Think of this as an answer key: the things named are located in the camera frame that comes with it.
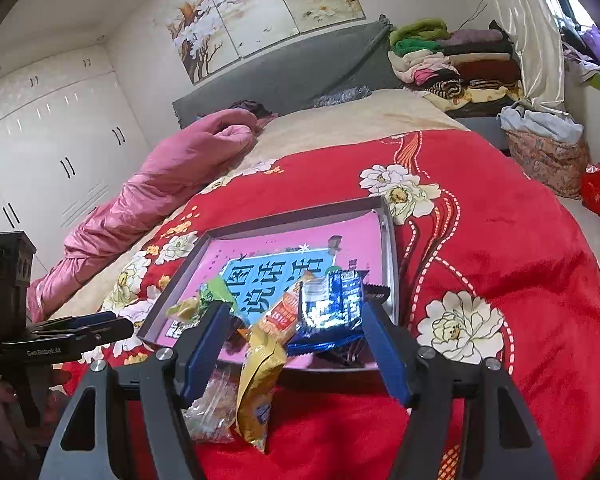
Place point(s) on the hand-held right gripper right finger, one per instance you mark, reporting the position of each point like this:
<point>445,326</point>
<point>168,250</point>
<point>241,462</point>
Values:
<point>387,360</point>

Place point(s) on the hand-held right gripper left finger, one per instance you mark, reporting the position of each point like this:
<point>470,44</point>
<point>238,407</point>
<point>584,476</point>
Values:
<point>200,365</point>

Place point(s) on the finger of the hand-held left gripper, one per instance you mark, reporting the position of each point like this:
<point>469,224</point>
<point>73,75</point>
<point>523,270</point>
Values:
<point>110,334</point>
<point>97,318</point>

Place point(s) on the plain clear cracker packet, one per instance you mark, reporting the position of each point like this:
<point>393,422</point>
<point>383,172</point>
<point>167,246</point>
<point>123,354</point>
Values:
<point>215,405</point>

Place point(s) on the yellow snack packet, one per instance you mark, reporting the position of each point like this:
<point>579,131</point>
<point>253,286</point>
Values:
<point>260,385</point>

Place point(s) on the green packet with yellow candy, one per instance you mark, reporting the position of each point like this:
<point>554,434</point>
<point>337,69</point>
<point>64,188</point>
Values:
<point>212,294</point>

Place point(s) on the blue snack packet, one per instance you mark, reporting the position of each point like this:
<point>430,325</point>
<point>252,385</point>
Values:
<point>325,320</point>

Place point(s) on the orange cracker packet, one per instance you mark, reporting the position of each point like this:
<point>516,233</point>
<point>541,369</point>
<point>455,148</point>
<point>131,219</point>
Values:
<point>280,317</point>

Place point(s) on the dark grey shallow box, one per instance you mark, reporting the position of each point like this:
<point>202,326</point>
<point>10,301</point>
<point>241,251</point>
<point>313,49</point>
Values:
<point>389,250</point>

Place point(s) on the pink quilt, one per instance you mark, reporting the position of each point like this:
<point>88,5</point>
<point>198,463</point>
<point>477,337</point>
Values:
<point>145,195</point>

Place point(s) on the pink book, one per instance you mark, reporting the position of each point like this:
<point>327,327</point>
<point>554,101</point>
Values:
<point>280,240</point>

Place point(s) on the red floral blanket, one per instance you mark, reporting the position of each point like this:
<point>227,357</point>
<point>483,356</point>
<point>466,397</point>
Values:
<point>480,240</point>

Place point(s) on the white wardrobe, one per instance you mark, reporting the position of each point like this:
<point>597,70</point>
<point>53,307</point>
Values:
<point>55,135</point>

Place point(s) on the floral fabric bag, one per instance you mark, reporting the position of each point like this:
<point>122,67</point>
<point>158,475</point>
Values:
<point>545,165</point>

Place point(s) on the dark cloth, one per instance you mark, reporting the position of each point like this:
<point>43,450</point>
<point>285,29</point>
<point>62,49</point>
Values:
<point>252,107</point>

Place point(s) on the grey patterned pillow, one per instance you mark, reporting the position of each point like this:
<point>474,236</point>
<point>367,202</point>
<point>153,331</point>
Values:
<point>345,96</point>

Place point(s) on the light blue clothes pile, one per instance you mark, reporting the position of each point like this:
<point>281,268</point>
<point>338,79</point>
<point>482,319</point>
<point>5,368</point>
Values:
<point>540,122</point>

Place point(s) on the tree trunk painting panel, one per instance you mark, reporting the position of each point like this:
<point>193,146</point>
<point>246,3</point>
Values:
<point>200,35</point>

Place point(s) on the grey headboard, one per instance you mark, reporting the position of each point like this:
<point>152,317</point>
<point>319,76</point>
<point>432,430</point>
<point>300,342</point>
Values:
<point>305,70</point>

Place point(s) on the stack of folded clothes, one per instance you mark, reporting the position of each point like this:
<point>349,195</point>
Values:
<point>480,67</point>

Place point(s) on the blossom branch painting panel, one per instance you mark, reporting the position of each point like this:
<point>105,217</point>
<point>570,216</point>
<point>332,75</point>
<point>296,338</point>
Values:
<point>255,5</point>

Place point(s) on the cream curtain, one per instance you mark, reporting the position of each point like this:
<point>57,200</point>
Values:
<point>530,35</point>

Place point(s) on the purple cloth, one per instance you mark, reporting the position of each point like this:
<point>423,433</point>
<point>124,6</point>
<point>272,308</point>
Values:
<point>596,42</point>

